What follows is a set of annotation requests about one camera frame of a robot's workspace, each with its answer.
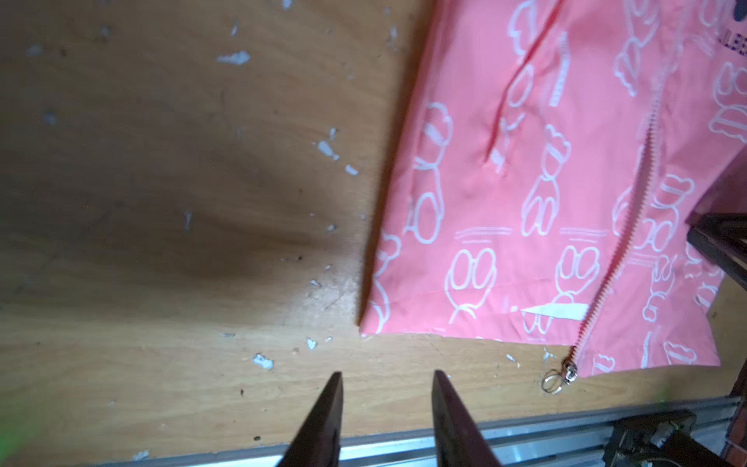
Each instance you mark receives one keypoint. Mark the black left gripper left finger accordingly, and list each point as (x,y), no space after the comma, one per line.
(317,444)

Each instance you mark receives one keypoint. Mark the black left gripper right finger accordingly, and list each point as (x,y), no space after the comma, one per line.
(458,426)

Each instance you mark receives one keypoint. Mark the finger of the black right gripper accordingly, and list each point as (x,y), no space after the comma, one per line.
(721,239)

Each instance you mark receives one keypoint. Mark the pink printed jacket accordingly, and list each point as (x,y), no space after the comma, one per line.
(552,158)

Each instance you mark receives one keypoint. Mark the aluminium front rail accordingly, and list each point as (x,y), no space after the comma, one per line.
(577,439)

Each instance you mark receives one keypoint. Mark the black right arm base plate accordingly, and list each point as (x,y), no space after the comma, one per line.
(664,439)

